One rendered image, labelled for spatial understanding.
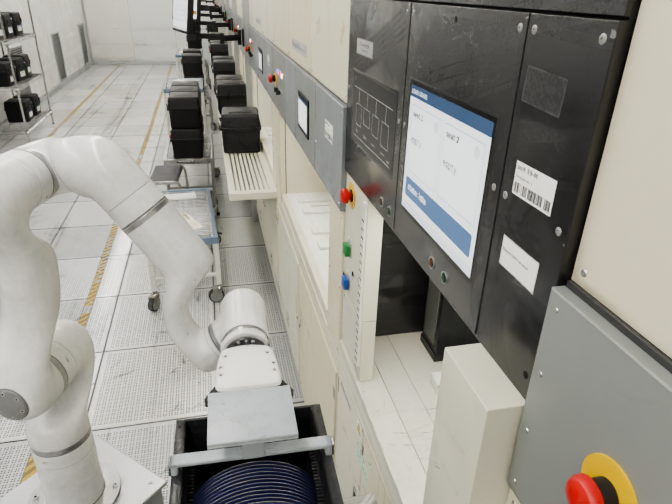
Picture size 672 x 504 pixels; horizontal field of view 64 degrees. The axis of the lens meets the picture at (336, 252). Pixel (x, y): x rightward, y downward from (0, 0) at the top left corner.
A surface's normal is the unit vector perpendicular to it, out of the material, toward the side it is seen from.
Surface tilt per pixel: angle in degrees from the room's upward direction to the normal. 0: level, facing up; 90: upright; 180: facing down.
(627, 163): 90
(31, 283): 93
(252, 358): 2
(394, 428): 0
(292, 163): 90
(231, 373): 4
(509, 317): 90
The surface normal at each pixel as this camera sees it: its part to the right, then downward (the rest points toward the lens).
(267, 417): 0.04, -0.89
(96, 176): 0.09, 0.26
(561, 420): -0.98, 0.07
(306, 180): 0.22, 0.43
